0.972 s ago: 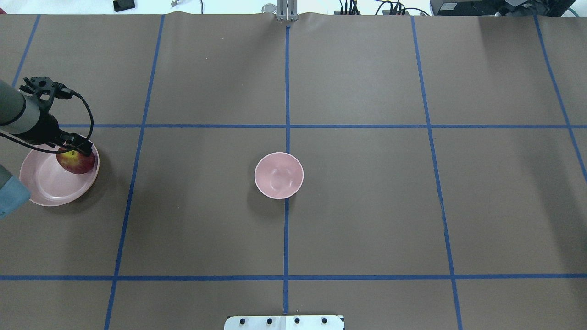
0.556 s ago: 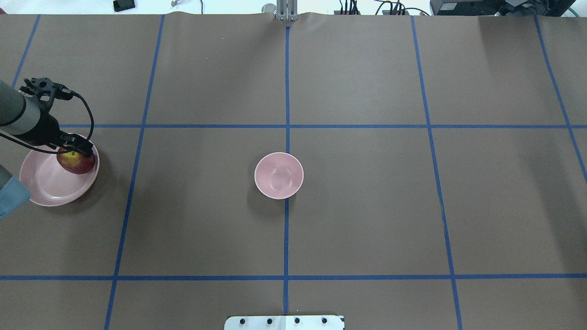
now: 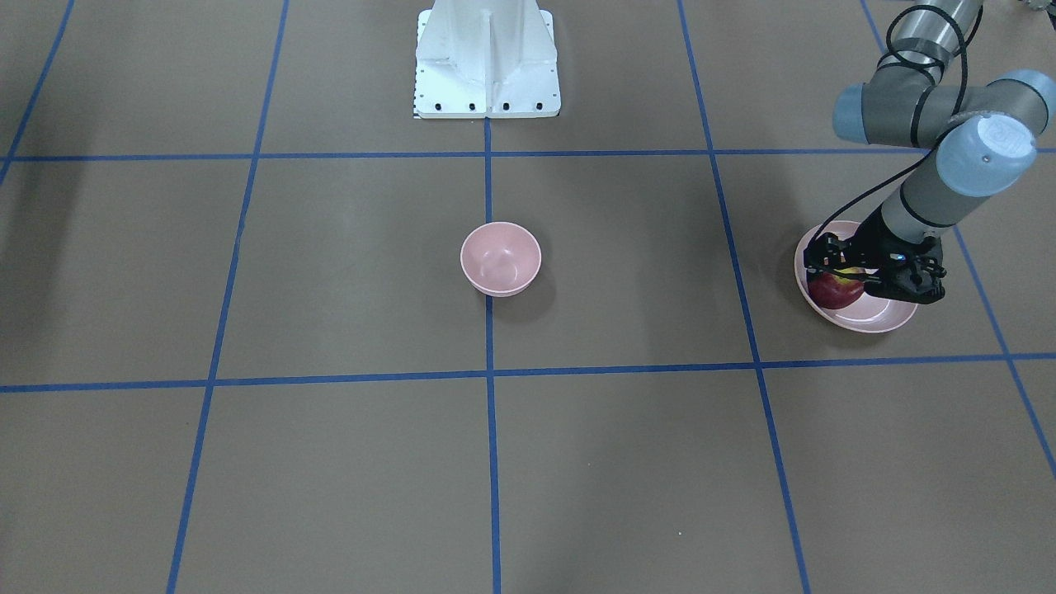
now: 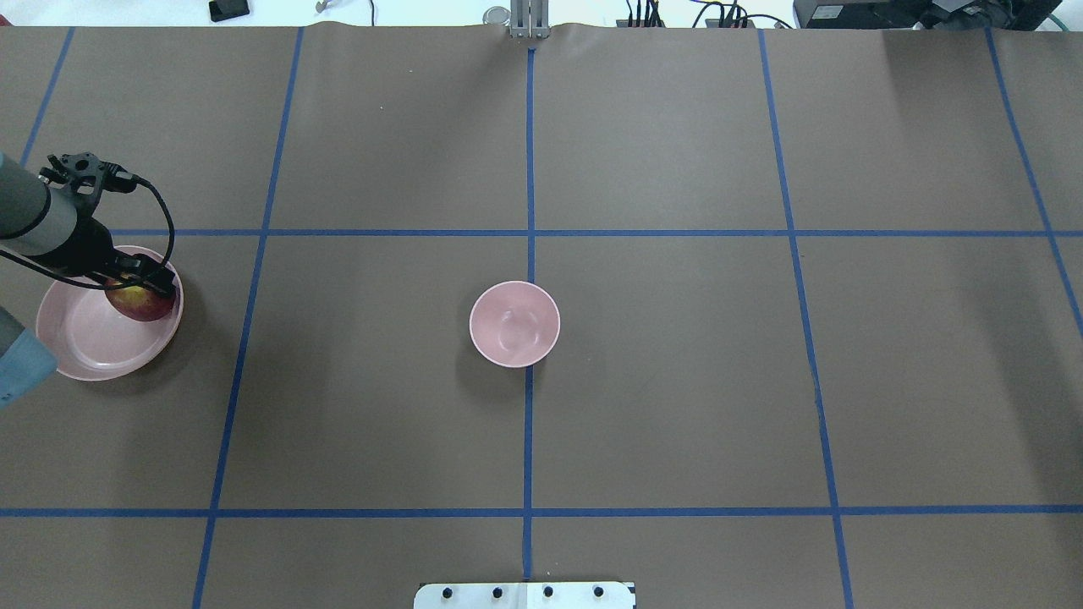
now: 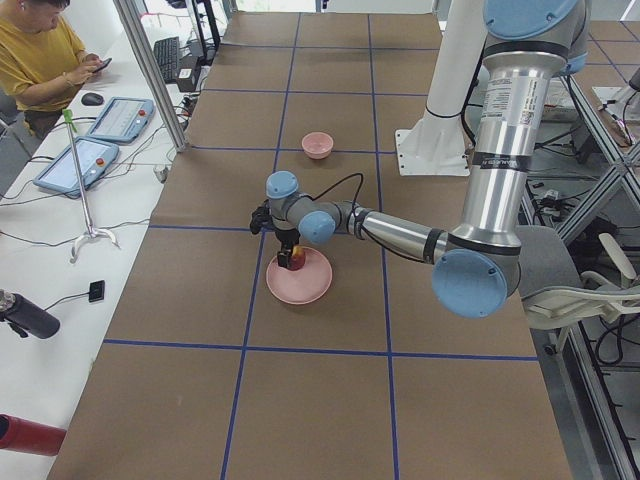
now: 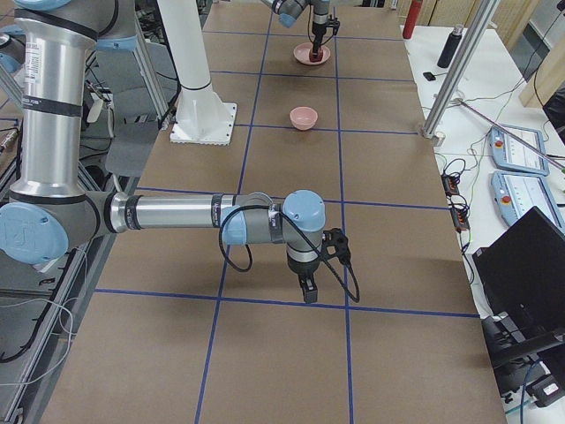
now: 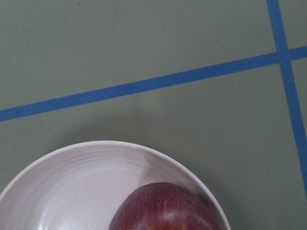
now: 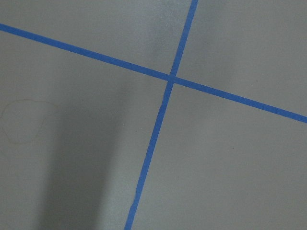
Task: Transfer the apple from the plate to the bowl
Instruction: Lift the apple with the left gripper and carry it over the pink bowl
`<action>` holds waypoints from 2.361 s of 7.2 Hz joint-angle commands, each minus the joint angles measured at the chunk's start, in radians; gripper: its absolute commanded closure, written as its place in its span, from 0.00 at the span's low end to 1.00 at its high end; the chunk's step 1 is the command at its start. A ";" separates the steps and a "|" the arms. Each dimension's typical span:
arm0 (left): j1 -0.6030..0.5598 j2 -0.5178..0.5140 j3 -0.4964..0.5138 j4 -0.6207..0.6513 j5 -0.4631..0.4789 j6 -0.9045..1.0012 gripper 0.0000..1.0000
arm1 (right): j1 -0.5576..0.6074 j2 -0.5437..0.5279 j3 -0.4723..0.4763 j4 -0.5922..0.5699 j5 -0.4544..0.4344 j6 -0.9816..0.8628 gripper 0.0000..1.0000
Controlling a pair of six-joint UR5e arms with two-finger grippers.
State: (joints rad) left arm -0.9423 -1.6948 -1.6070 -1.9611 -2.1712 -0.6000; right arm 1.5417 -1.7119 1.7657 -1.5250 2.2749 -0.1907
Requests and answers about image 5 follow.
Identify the black smartphone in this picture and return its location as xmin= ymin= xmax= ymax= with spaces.
xmin=93 ymin=58 xmax=112 ymax=74

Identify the white camera mast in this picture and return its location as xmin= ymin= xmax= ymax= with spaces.
xmin=395 ymin=0 xmax=487 ymax=176

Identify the metal stand with green clip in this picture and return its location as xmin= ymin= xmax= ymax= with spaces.
xmin=62 ymin=109 xmax=120 ymax=264

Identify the red apple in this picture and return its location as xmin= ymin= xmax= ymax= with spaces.
xmin=288 ymin=245 xmax=306 ymax=271

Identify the red bottle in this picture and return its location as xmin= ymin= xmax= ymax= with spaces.
xmin=1 ymin=414 xmax=67 ymax=456

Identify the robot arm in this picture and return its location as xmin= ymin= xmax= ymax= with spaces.
xmin=264 ymin=1 xmax=591 ymax=318

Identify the black computer mouse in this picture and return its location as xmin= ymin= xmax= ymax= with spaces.
xmin=81 ymin=92 xmax=105 ymax=106

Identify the blue teach pendant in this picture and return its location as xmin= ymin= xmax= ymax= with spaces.
xmin=32 ymin=137 xmax=121 ymax=200
xmin=87 ymin=97 xmax=155 ymax=144

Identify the black keyboard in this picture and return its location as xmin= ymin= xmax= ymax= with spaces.
xmin=153 ymin=36 xmax=180 ymax=84

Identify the upper blue teach pendant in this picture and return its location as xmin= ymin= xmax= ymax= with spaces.
xmin=87 ymin=97 xmax=155 ymax=144

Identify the white office chair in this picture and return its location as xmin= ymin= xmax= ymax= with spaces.
xmin=516 ymin=225 xmax=639 ymax=355

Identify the lower blue teach pendant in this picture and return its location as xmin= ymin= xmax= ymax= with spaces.
xmin=32 ymin=137 xmax=121 ymax=200

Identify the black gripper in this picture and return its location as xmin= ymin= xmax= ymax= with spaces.
xmin=274 ymin=228 xmax=300 ymax=270

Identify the aluminium frame post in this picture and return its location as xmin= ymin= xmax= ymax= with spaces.
xmin=113 ymin=0 xmax=187 ymax=153

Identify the pink bowl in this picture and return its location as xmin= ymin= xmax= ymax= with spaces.
xmin=301 ymin=131 xmax=334 ymax=160

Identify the small black square device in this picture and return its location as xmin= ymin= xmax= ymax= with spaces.
xmin=88 ymin=280 xmax=106 ymax=303

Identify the person in yellow shirt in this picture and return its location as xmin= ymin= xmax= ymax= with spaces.
xmin=1 ymin=0 xmax=104 ymax=140

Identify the pink plate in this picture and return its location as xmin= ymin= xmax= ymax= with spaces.
xmin=265 ymin=246 xmax=333 ymax=305

